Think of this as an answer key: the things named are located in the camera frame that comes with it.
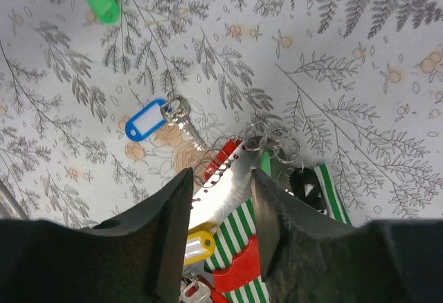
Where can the green striped cloth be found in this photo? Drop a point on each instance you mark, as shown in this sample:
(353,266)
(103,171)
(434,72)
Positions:
(234,264)

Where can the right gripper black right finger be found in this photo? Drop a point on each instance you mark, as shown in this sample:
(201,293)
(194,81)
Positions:
(305,256)

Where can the blue tagged key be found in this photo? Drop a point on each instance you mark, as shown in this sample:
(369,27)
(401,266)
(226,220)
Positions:
(174,112)

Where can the red tagged key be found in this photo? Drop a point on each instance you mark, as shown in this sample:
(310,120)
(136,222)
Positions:
(196,289)

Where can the floral table mat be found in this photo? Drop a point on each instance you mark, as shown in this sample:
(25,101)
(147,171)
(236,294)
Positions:
(356,83)

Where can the yellow tagged keys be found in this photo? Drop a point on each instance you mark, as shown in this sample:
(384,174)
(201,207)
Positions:
(200,243)

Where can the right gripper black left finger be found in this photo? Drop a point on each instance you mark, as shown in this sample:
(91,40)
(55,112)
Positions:
(136,256)

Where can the black tagged key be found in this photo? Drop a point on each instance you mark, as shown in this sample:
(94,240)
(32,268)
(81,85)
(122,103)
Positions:
(306,187)

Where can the red handled silver keyring carabiner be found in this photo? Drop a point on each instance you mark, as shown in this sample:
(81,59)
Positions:
(230,184)

